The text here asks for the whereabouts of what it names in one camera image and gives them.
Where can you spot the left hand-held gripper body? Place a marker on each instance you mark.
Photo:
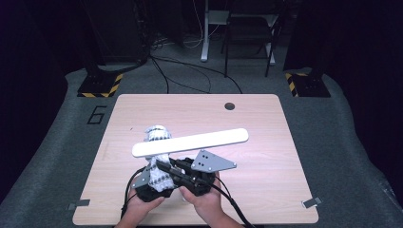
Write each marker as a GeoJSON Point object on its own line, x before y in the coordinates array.
{"type": "Point", "coordinates": [149, 193]}

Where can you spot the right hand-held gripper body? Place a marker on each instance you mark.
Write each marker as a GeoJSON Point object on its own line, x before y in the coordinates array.
{"type": "Point", "coordinates": [206, 164]}

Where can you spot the white cloth with dark pattern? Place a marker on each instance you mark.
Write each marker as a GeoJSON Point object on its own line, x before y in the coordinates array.
{"type": "Point", "coordinates": [160, 179]}

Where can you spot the white desk lamp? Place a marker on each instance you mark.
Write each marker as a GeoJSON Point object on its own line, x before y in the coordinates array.
{"type": "Point", "coordinates": [190, 142]}

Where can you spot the person's left hand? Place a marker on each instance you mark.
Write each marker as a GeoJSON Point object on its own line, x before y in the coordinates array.
{"type": "Point", "coordinates": [142, 207]}

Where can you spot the person's right hand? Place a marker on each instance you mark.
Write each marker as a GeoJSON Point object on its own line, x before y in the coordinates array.
{"type": "Point", "coordinates": [202, 204]}

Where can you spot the dark round table grommet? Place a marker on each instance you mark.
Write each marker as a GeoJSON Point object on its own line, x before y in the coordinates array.
{"type": "Point", "coordinates": [229, 106]}

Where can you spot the grey tape strip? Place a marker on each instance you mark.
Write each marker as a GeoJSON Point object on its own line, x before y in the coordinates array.
{"type": "Point", "coordinates": [79, 203]}
{"type": "Point", "coordinates": [312, 202]}

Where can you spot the black stand with striped base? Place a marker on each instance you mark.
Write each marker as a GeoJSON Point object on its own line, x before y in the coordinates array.
{"type": "Point", "coordinates": [312, 85]}
{"type": "Point", "coordinates": [99, 84]}

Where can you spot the black folding chair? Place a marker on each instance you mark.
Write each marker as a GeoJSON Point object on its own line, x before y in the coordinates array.
{"type": "Point", "coordinates": [250, 28]}

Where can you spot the black cabinet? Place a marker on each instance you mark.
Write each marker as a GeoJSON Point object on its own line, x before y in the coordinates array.
{"type": "Point", "coordinates": [120, 28]}

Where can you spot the dark curtain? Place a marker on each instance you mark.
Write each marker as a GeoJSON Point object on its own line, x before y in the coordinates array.
{"type": "Point", "coordinates": [28, 79]}
{"type": "Point", "coordinates": [364, 63]}

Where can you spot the white desk frame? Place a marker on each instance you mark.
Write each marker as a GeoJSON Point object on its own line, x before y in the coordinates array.
{"type": "Point", "coordinates": [205, 38]}

